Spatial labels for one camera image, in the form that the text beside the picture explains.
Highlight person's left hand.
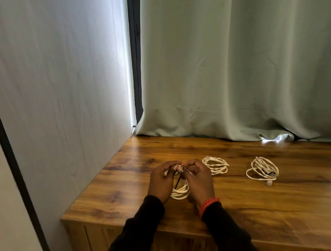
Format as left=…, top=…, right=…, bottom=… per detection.
left=147, top=160, right=183, bottom=205

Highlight person's right hand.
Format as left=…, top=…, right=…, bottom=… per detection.
left=180, top=158, right=215, bottom=210

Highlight white cable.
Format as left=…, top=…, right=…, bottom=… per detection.
left=164, top=167, right=193, bottom=200
left=245, top=156, right=280, bottom=186
left=201, top=156, right=230, bottom=176

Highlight person's right forearm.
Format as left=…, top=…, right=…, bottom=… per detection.
left=201, top=201, right=259, bottom=251

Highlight person's left forearm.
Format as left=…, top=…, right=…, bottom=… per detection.
left=108, top=195, right=166, bottom=251

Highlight wooden cabinet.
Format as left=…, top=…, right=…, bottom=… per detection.
left=61, top=135, right=331, bottom=251

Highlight grey-green curtain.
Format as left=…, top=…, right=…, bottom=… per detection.
left=134, top=0, right=331, bottom=142

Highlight white side panel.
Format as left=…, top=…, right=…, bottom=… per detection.
left=0, top=0, right=136, bottom=251

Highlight red braided bracelet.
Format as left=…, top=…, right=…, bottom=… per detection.
left=198, top=198, right=220, bottom=219

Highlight black window frame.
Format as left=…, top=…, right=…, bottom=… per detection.
left=127, top=0, right=144, bottom=124

